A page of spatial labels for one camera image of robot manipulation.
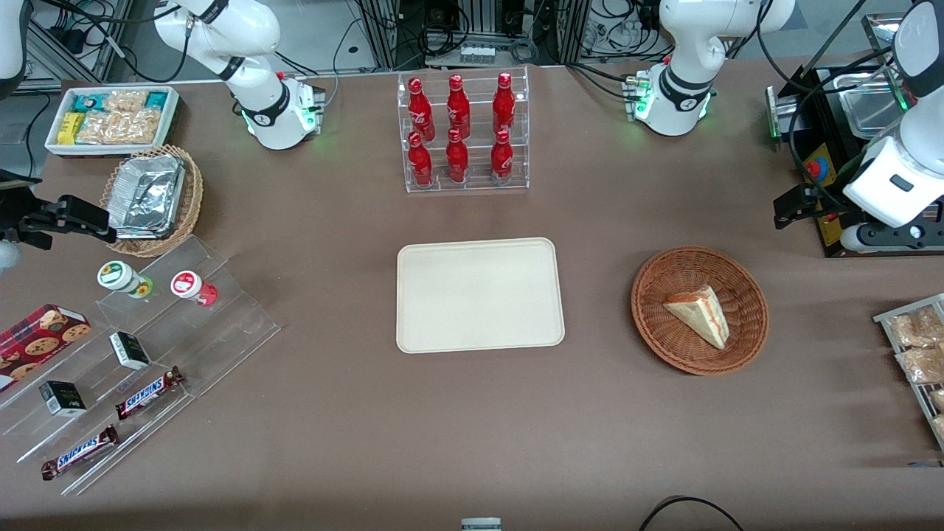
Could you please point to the clear acrylic bottle rack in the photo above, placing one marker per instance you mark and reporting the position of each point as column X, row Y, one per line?
column 479, row 188

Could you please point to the white power strip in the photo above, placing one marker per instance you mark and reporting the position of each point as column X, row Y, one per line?
column 477, row 54

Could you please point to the clear acrylic stepped shelf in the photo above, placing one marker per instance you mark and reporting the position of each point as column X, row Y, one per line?
column 221, row 332

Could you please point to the red plaid cookie box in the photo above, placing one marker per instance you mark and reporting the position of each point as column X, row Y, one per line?
column 37, row 343

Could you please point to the clear bag of crackers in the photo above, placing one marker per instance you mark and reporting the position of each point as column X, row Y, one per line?
column 145, row 126
column 125, row 100
column 103, row 127

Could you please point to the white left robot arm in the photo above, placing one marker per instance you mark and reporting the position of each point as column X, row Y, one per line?
column 686, row 44

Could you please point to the triangular sandwich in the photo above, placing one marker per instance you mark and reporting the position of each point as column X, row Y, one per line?
column 700, row 313

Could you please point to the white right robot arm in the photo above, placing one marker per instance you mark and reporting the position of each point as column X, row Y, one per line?
column 251, row 37

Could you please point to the white rectangular snack bin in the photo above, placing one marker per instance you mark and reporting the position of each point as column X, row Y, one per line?
column 171, row 118

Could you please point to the silver foil container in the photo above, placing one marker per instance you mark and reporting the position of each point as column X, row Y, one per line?
column 147, row 195

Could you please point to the teal snack packet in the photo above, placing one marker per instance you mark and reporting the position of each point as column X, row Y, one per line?
column 156, row 99
column 88, row 102

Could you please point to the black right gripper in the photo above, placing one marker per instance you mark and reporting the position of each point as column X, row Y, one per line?
column 23, row 221

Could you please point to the clear bag of pastries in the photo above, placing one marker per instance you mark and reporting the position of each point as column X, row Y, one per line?
column 939, row 428
column 922, row 365
column 938, row 400
column 914, row 328

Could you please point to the small black box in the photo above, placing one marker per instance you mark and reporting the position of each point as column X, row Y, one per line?
column 130, row 350
column 63, row 398

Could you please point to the small grey device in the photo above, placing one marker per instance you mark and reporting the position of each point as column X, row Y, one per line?
column 481, row 525

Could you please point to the green lid white cup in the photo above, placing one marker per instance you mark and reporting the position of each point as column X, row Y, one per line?
column 118, row 276

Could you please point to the cream plastic serving tray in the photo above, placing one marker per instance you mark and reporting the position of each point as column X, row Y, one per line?
column 479, row 295

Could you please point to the steel warmer pan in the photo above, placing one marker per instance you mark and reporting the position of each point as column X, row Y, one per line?
column 870, row 110

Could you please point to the brown snickers bar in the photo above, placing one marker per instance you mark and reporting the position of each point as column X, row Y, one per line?
column 80, row 452
column 147, row 393

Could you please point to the yellow snack packet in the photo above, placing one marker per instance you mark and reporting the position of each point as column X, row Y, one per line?
column 70, row 128

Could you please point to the black food warmer cabinet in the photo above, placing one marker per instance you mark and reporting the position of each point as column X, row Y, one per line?
column 822, row 118

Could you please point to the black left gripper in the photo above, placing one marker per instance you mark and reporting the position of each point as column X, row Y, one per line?
column 821, row 201

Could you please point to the red cola bottle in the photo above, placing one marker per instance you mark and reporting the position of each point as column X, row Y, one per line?
column 456, row 161
column 501, row 161
column 420, row 164
column 458, row 107
column 420, row 110
column 504, row 107

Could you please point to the red lid white cup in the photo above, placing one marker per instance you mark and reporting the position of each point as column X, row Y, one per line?
column 188, row 285

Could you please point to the round brown wicker basket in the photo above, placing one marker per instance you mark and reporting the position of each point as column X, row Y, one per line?
column 664, row 332

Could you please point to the light oval wicker basket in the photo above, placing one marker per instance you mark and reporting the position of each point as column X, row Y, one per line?
column 193, row 199

